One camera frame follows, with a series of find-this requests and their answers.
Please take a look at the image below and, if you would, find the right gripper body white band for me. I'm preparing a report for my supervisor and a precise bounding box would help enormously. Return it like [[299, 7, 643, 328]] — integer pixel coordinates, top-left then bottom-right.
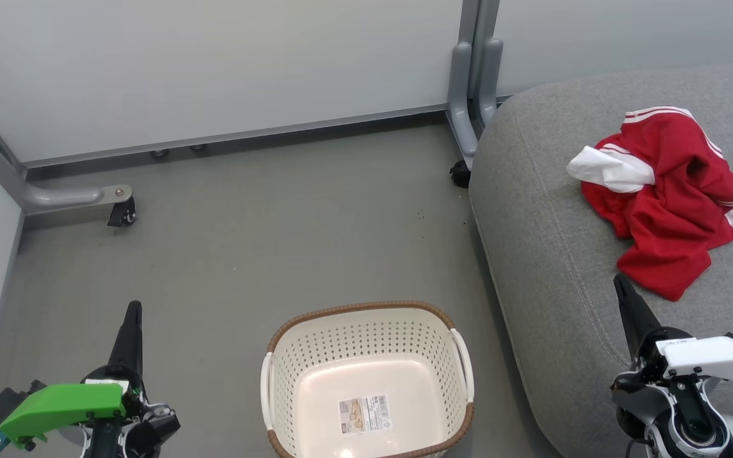
[[635, 328, 733, 382]]

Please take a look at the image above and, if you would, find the cream perforated laundry basket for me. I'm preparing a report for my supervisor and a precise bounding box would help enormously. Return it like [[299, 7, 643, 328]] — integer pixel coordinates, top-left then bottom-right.
[[260, 301, 475, 458]]

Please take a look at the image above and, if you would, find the grey partition foot upright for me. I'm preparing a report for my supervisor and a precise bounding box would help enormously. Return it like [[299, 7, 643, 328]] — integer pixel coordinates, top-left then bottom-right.
[[446, 0, 504, 169]]

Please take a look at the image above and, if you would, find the red and white garment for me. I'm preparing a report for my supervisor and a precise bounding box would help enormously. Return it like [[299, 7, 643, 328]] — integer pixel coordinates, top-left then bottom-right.
[[566, 106, 733, 302]]

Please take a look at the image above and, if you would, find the grey partition foot long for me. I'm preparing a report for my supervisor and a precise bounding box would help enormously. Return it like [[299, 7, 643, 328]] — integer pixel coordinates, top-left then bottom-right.
[[0, 92, 133, 217]]

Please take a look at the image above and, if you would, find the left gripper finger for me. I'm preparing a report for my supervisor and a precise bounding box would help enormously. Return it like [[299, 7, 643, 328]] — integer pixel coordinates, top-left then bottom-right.
[[109, 301, 143, 376]]

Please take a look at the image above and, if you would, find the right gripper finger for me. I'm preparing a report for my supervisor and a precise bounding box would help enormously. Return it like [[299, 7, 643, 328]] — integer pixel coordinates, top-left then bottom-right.
[[613, 274, 663, 357]]

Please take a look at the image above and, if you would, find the grey fabric sofa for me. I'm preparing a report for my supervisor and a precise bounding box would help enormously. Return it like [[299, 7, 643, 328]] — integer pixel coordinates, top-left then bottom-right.
[[468, 60, 733, 458]]

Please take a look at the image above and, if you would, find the paper product label sticker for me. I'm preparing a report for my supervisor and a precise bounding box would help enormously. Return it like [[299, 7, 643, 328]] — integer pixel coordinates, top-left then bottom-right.
[[339, 394, 394, 436]]

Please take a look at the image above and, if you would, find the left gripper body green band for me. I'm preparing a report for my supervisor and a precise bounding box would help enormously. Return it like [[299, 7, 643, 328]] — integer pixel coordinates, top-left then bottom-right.
[[0, 364, 146, 441]]

